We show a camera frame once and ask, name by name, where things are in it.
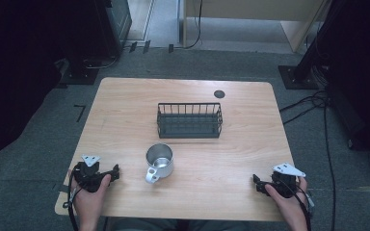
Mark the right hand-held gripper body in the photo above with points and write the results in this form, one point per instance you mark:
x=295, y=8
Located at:
x=284, y=184

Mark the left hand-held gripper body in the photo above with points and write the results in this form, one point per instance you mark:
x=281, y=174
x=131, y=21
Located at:
x=88, y=174

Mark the person's right hand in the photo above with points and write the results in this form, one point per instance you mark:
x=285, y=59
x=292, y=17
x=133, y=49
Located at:
x=290, y=207

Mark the person's left hand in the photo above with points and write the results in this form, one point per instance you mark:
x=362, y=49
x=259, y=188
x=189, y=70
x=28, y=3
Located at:
x=88, y=203

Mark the black round table grommet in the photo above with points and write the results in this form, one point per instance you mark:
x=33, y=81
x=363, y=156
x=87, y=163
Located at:
x=219, y=94

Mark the black metal stand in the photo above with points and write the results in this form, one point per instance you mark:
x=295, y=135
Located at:
x=302, y=75
x=78, y=72

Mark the short black floor tape strip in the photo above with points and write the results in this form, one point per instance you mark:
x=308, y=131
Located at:
x=146, y=46
x=171, y=48
x=133, y=46

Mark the dark cabinet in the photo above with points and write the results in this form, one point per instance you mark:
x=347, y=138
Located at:
x=118, y=22

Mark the beige wooden furniture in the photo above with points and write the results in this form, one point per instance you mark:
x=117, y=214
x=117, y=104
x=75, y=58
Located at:
x=253, y=9

